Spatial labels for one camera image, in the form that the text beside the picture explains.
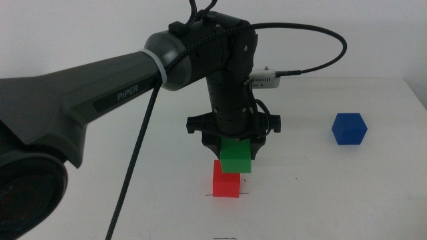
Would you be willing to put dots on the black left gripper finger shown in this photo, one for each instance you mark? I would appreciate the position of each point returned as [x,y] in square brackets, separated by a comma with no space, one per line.
[256,147]
[215,148]

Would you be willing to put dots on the green cube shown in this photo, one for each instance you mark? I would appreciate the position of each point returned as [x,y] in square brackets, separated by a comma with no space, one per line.
[235,156]

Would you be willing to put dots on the red cube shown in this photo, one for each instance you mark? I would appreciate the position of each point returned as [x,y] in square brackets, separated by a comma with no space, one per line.
[226,186]

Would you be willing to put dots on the blue cube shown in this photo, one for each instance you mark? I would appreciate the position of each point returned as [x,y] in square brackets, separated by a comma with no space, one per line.
[349,129]

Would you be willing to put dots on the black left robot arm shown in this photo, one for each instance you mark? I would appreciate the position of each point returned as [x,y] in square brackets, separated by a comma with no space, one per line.
[50,100]

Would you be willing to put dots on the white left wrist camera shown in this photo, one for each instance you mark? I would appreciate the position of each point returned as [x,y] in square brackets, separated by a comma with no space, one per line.
[265,80]

